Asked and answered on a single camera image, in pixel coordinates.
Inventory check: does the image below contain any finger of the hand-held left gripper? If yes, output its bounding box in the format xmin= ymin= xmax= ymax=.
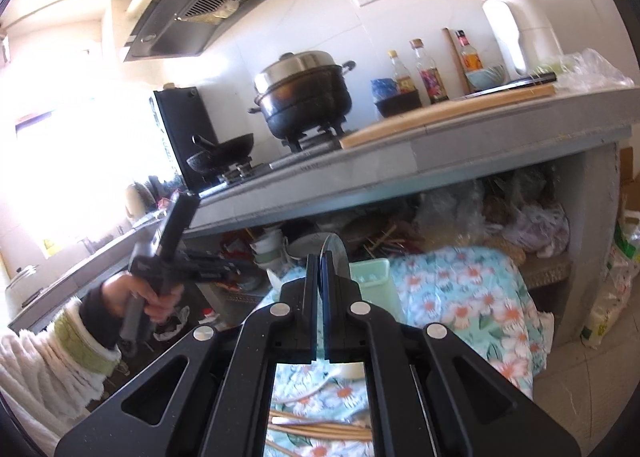
xmin=177 ymin=249 xmax=242 ymax=269
xmin=191 ymin=264 xmax=254 ymax=284

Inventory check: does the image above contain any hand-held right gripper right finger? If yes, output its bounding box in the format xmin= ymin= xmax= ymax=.
xmin=322 ymin=256 xmax=584 ymax=457

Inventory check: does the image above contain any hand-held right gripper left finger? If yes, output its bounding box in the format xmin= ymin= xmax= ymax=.
xmin=54 ymin=253 xmax=321 ymax=457

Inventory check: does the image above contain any white spoon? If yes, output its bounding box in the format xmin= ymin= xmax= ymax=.
xmin=319 ymin=232 xmax=366 ymax=382

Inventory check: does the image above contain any green star-holed utensil holder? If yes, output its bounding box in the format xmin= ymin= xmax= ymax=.
xmin=347 ymin=257 xmax=407 ymax=324

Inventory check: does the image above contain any person's left forearm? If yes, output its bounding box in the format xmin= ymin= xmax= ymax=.
xmin=0 ymin=284 xmax=132 ymax=444

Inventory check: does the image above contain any person's left hand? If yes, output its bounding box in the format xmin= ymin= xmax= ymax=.
xmin=101 ymin=273 xmax=184 ymax=339

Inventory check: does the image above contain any red packet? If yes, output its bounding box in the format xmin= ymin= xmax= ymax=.
xmin=221 ymin=233 xmax=252 ymax=259

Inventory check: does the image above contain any stack of white bowls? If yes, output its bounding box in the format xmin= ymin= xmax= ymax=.
xmin=249 ymin=226 xmax=289 ymax=266

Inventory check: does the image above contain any bundle of wooden sticks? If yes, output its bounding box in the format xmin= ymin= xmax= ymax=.
xmin=362 ymin=231 xmax=407 ymax=259

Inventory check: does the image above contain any black wok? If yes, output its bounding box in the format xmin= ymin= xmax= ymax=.
xmin=185 ymin=132 xmax=256 ymax=176

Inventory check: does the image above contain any black panel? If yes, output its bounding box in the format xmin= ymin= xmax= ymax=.
xmin=152 ymin=86 xmax=212 ymax=194

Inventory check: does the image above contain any floral blanket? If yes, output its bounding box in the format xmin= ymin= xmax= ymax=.
xmin=264 ymin=246 xmax=557 ymax=457

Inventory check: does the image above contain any gas stove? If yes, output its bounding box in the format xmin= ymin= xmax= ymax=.
xmin=197 ymin=123 xmax=352 ymax=198

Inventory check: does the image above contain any crumpled clear plastic bag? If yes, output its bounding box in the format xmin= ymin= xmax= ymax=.
xmin=414 ymin=177 xmax=487 ymax=239

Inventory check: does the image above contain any metal pot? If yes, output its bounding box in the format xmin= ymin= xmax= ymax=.
xmin=4 ymin=264 xmax=44 ymax=309

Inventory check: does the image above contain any wooden cutting board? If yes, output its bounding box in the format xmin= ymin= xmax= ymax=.
xmin=338 ymin=83 xmax=557 ymax=150

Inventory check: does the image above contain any pink white plastic bag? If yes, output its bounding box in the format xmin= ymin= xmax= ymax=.
xmin=501 ymin=201 xmax=571 ymax=259

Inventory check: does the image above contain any glass bottle red label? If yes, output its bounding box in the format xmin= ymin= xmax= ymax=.
xmin=409 ymin=38 xmax=451 ymax=106

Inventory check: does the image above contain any light blue bowl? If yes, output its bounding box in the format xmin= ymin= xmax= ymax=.
xmin=467 ymin=64 xmax=507 ymax=93

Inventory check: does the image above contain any white sack green print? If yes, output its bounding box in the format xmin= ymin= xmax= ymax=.
xmin=579 ymin=221 xmax=640 ymax=349

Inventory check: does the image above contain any black cleaver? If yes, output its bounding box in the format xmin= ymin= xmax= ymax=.
xmin=464 ymin=71 xmax=559 ymax=99

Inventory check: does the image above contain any cardboard box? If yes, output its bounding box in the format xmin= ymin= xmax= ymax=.
xmin=617 ymin=144 xmax=640 ymax=224

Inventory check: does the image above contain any white jug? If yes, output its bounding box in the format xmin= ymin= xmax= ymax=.
xmin=481 ymin=0 xmax=567 ymax=78

